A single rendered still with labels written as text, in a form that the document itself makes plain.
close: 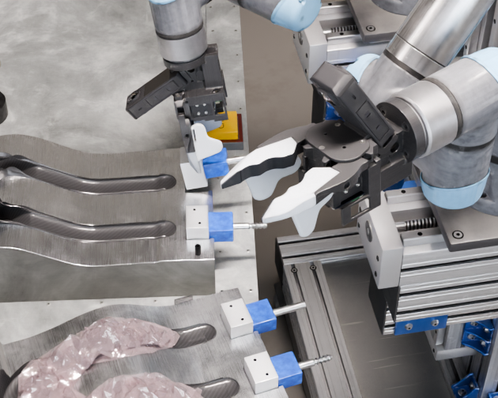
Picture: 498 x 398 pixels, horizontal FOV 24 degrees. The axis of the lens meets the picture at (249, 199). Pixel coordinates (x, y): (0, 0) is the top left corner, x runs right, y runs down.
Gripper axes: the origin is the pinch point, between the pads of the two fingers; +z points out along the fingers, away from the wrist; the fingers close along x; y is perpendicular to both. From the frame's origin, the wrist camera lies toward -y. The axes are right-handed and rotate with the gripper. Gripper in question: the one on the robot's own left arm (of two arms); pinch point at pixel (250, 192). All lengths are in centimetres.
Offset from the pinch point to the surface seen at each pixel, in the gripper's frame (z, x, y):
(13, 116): -14, 103, 52
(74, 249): -3, 59, 49
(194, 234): -19, 49, 49
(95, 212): -10, 64, 49
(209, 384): -7, 27, 57
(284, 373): -16, 21, 56
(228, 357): -12, 29, 57
